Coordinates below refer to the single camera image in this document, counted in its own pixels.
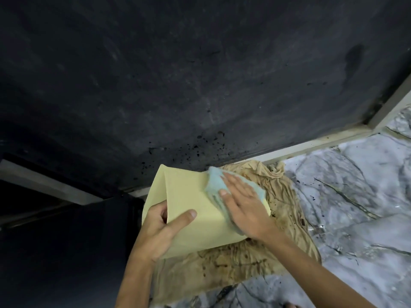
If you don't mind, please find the person's right hand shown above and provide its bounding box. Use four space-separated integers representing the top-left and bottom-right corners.
219 173 280 241

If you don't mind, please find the person's left hand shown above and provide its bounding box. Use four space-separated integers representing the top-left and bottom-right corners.
136 201 197 262

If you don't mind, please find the person's left forearm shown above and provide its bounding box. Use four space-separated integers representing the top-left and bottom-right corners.
115 250 155 308

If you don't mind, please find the person's right forearm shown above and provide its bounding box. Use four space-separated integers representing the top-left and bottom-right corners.
256 225 383 308

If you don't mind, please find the stained tan floor cloth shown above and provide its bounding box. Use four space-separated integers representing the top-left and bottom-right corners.
150 160 322 299

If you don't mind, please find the light blue cleaning cloth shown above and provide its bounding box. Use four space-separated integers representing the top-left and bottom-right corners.
203 166 267 237

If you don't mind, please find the white door frame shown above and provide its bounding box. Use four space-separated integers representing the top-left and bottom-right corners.
0 158 105 229

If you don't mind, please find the pale yellow box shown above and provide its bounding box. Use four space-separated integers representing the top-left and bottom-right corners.
142 164 271 260

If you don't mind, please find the white baseboard trim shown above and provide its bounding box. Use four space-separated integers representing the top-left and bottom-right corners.
120 81 411 198

